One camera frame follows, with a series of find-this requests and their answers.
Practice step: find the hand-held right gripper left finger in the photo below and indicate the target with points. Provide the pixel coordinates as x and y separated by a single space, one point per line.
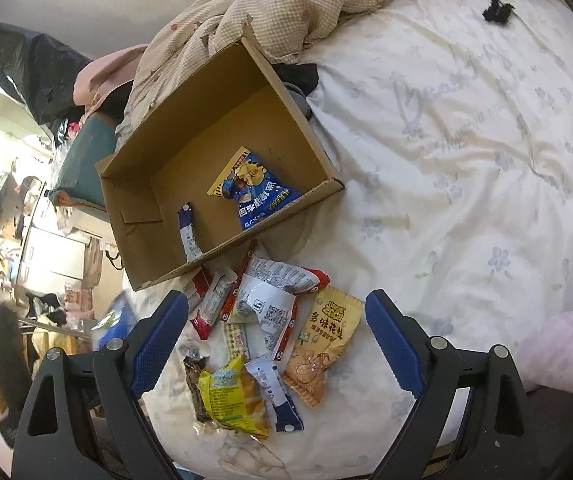
159 345

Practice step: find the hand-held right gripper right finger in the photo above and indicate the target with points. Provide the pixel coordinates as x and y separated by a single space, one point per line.
394 345

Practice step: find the white blue snack bag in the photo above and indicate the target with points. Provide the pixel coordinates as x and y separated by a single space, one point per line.
111 320

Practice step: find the dark brown snack packet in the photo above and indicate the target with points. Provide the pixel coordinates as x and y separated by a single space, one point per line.
195 385

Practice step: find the yellow orange snack packet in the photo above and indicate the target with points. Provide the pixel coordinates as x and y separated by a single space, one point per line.
324 340

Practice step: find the red white snack packet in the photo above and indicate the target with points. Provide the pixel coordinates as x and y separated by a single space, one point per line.
215 300
197 282

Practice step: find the beige wafer packet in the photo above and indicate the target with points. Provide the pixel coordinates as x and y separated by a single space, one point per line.
236 340

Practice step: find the yellow snack bag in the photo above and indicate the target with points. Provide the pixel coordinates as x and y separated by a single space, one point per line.
231 395

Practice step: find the yellow white snack packet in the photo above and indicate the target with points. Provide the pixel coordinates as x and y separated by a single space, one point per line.
266 300

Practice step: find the blue white stick packet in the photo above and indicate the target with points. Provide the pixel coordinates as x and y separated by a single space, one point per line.
276 395

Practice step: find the cardboard box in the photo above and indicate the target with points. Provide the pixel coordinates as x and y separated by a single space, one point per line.
266 125

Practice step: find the small blue white packet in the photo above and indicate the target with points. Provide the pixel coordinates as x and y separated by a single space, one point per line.
189 235

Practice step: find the white cabinet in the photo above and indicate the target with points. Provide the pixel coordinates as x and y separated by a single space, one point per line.
51 260

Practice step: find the pink fluffy blanket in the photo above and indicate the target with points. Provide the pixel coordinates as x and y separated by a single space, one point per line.
566 350

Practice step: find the blue cartoon snack bag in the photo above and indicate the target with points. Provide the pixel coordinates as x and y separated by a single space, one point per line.
256 185

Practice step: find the white floral bedsheet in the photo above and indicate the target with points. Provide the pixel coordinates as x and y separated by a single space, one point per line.
466 160

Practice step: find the teal cushion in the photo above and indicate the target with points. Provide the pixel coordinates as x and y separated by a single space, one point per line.
86 160

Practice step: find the pink cloth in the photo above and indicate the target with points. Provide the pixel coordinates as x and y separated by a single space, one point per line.
101 75

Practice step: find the black cloth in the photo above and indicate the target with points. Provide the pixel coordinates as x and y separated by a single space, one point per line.
301 77

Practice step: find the black plastic bag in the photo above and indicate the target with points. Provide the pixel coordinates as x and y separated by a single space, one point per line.
31 70

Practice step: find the beige waffle blanket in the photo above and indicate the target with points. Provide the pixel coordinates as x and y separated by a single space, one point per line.
286 10

